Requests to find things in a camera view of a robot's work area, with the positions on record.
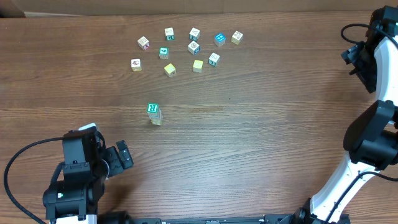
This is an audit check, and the wooden block animal picture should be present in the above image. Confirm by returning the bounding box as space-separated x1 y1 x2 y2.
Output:
131 58 142 72

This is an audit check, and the blue H block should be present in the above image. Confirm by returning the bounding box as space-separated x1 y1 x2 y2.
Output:
214 33 226 47

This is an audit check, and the wooden block red side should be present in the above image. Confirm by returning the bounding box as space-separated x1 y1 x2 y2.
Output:
137 36 150 50

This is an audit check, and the plain wooden block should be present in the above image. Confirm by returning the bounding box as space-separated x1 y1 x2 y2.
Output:
150 116 163 123

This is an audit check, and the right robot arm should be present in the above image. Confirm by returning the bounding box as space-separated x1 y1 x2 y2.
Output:
281 6 397 223

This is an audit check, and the green 4 block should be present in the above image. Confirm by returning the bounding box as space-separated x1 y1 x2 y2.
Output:
159 47 169 60

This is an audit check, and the cardboard backdrop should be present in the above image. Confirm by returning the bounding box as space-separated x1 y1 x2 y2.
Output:
1 0 397 17

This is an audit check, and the wooden block yellow side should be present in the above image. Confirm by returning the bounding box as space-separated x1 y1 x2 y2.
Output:
231 31 243 45

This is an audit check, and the wooden block teal side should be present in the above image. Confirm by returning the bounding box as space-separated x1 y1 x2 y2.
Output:
189 27 200 42

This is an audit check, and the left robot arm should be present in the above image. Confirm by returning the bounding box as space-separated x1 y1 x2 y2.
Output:
43 126 134 223

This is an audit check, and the wooden block green side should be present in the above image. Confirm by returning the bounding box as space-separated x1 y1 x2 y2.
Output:
208 52 220 67

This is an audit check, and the blue X block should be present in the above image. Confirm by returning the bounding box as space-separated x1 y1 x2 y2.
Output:
149 112 163 119

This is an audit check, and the yellow top tilted block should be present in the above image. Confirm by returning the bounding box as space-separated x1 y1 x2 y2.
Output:
164 63 177 77

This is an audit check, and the wooden block blue D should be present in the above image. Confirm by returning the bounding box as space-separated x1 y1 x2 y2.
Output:
188 40 200 55

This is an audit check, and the wooden block green E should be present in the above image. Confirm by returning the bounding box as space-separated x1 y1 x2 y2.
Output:
164 27 175 41

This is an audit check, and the green R block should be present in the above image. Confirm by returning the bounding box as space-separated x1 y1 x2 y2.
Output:
147 103 160 116

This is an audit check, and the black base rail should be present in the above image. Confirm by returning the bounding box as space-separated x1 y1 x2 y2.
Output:
74 213 351 224

